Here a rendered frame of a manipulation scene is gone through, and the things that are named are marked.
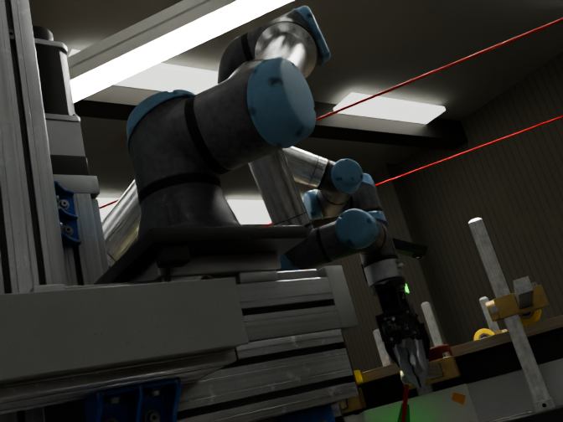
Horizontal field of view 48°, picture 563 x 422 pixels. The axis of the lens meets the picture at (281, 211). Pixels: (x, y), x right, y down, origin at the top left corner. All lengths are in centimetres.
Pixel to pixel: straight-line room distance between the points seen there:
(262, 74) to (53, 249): 38
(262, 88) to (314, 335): 33
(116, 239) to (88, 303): 89
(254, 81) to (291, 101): 5
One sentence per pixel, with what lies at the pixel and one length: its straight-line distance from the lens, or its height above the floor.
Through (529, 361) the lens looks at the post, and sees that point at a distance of 161.
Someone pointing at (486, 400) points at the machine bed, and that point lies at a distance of 184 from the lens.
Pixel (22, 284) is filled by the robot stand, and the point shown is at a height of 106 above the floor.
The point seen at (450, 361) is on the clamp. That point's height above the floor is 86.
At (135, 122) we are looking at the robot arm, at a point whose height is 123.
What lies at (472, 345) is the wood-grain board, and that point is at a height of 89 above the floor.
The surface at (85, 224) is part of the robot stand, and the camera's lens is 103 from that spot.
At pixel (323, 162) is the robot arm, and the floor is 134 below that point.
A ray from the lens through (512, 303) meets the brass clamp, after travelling 161.
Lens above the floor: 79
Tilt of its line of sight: 19 degrees up
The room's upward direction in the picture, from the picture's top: 15 degrees counter-clockwise
